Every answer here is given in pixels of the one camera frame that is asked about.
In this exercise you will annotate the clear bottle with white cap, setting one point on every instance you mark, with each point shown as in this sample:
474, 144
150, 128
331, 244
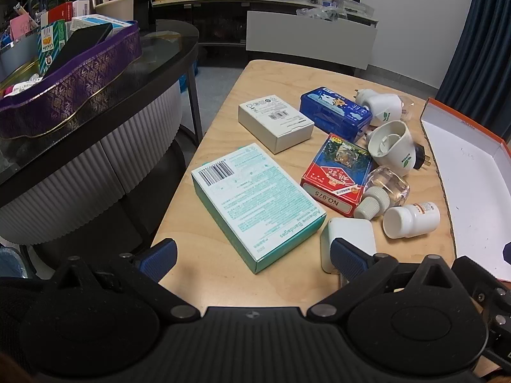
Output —
385, 189

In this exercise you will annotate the white plug-in heater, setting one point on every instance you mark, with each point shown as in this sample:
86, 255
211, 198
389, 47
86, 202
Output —
393, 143

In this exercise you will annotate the teal bandage box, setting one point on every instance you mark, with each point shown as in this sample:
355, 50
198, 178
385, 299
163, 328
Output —
255, 203

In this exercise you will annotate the dark blue curtain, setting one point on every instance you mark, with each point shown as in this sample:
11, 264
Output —
479, 48

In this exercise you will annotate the green and white box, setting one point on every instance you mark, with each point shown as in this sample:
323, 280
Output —
52, 46

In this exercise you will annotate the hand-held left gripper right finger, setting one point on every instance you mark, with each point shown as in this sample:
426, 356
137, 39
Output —
346, 259

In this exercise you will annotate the blue tissue packet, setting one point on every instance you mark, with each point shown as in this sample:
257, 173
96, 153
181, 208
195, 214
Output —
335, 107

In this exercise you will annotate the orange cardboard box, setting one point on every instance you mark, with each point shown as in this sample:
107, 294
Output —
471, 175

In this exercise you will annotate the black power adapter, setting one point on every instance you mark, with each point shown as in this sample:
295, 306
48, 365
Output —
420, 158

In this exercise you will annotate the small white cardboard box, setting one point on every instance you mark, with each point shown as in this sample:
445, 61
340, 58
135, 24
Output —
275, 123

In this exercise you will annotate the white heater with bottle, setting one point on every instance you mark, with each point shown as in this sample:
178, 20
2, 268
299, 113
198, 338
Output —
381, 103

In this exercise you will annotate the white television cabinet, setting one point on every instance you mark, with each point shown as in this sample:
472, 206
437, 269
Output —
311, 40

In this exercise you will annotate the white charger block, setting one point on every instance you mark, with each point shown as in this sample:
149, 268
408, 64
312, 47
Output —
353, 231

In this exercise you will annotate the purple patterned tin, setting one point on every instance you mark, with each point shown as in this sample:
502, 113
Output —
80, 83

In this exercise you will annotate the white pill bottle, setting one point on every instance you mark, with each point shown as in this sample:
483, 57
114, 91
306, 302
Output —
415, 217

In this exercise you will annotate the red playing card box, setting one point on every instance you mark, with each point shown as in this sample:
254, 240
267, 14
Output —
335, 171

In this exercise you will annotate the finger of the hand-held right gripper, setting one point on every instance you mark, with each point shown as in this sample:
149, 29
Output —
506, 252
481, 283

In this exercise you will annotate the black round counter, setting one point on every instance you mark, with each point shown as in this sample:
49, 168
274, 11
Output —
159, 68

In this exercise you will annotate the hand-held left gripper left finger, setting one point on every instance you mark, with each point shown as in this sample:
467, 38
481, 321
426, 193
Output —
159, 256

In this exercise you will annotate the white and blue box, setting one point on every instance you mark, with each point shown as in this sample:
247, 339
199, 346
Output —
103, 22

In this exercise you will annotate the pile of clear packets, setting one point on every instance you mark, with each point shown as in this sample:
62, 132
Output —
319, 12

